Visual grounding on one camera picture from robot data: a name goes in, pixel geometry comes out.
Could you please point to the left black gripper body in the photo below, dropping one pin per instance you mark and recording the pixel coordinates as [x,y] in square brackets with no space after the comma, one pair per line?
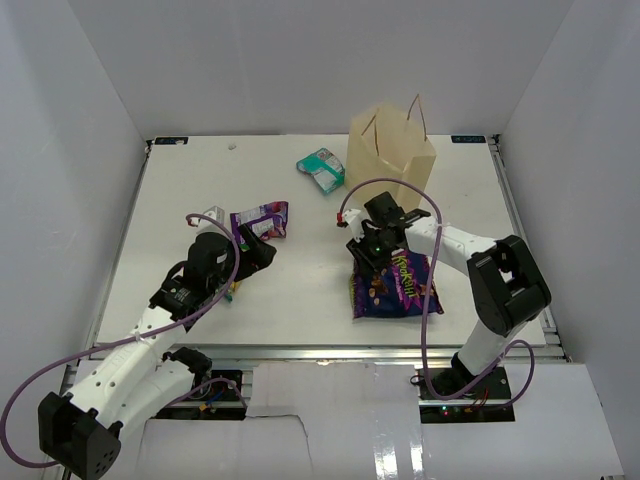
[221,278]

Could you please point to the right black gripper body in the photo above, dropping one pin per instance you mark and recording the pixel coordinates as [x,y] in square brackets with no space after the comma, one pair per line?
[373,233]

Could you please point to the large dark purple snack bag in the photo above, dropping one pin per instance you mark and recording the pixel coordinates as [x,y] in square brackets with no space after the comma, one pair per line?
[396,291]

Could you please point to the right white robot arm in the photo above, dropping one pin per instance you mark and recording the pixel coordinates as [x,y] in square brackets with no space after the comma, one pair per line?
[507,286]

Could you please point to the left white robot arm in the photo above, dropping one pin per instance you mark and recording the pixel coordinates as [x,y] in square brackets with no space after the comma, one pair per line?
[83,428]

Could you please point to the brown paper bag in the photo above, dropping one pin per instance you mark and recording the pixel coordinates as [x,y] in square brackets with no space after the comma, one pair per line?
[390,148]

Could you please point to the green yellow snack packet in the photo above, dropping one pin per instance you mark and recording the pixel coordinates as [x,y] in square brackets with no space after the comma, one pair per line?
[232,290]

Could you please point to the purple candy packet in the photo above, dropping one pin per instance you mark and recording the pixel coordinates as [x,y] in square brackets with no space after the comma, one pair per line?
[267,221]

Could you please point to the teal snack packet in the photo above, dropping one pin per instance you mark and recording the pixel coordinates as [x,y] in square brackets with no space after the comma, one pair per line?
[324,168]

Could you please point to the white paper sheet front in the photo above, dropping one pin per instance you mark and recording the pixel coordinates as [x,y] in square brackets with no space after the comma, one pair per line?
[361,421]

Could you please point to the aluminium table frame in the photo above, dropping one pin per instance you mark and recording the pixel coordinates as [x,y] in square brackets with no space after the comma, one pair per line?
[299,307]

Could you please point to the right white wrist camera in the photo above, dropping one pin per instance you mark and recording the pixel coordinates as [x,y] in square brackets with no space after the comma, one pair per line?
[352,219]

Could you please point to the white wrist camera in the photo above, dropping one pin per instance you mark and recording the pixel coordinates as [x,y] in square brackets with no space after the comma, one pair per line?
[352,219]
[209,221]

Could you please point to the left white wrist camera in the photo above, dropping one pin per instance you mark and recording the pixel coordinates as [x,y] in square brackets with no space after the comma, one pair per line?
[209,221]

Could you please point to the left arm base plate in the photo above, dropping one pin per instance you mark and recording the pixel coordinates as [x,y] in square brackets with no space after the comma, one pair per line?
[215,402]

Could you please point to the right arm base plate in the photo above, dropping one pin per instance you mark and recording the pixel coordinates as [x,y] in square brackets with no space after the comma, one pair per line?
[479,405]

